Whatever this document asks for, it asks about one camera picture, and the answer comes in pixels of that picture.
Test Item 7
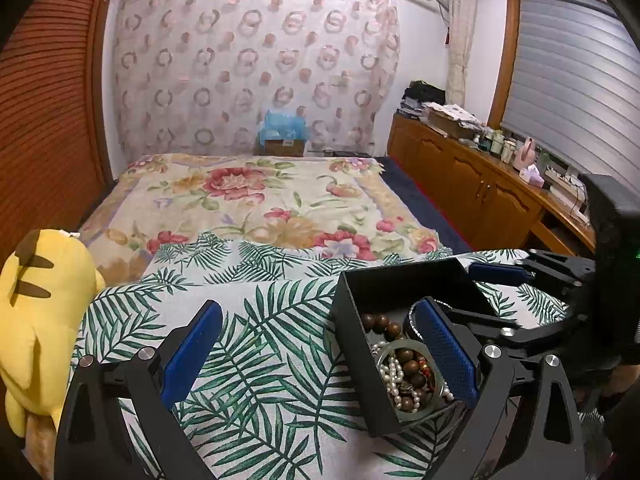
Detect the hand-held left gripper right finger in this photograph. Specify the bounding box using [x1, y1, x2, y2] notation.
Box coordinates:
[414, 297, 587, 480]

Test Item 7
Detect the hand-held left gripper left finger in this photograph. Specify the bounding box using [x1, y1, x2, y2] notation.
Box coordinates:
[54, 300, 224, 480]

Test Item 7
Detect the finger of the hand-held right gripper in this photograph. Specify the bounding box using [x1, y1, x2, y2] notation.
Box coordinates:
[434, 299, 576, 343]
[467, 249, 598, 292]

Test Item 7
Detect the brown wooden bead bracelet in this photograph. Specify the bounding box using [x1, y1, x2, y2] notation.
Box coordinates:
[362, 312, 437, 412]

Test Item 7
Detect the white pearl necklace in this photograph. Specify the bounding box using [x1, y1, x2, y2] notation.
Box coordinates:
[370, 341, 456, 411]

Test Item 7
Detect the pale green jade bangle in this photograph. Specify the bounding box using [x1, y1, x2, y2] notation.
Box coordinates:
[374, 339, 453, 417]

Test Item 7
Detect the black square box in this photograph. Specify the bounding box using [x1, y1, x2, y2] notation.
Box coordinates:
[331, 257, 502, 437]

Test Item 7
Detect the green leaf print tablecloth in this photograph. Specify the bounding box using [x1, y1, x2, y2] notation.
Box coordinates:
[74, 232, 572, 480]

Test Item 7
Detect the white power strip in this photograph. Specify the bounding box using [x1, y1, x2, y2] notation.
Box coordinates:
[544, 165, 592, 200]

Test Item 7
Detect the wooden cabinet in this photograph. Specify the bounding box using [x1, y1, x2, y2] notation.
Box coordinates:
[387, 112, 599, 257]

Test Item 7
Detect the pink tissue box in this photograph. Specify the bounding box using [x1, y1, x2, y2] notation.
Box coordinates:
[518, 164, 545, 189]

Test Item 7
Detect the dark blue bed sheet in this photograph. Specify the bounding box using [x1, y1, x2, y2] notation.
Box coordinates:
[375, 156, 472, 254]

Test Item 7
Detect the pink bottle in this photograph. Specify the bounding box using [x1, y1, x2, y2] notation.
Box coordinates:
[517, 135, 537, 169]

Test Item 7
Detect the row of cosmetic bottles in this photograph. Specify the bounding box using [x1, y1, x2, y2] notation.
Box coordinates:
[472, 127, 518, 163]

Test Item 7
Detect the yellow plush toy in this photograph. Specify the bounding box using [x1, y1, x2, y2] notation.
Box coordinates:
[0, 228, 107, 439]

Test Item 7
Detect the floral blanket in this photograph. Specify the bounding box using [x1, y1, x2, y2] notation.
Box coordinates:
[79, 152, 442, 283]

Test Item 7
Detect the flat cardboard box with cloth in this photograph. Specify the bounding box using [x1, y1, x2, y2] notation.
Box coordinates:
[424, 102, 482, 140]

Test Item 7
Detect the stack of dark clothes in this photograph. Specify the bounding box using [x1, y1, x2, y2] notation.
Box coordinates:
[399, 81, 447, 119]

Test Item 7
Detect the small cardboard box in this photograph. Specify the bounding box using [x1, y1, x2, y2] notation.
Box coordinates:
[263, 138, 306, 157]

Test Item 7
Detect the beige tied curtain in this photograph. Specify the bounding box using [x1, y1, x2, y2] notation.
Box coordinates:
[445, 0, 477, 107]

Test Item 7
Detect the blue plastic bag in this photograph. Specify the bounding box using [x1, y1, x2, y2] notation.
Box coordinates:
[257, 109, 311, 142]

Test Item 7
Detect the brown slatted wardrobe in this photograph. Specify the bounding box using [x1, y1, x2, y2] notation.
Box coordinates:
[0, 0, 119, 263]

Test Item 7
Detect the circle pattern curtain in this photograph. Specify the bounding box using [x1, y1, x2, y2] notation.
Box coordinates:
[113, 0, 402, 157]

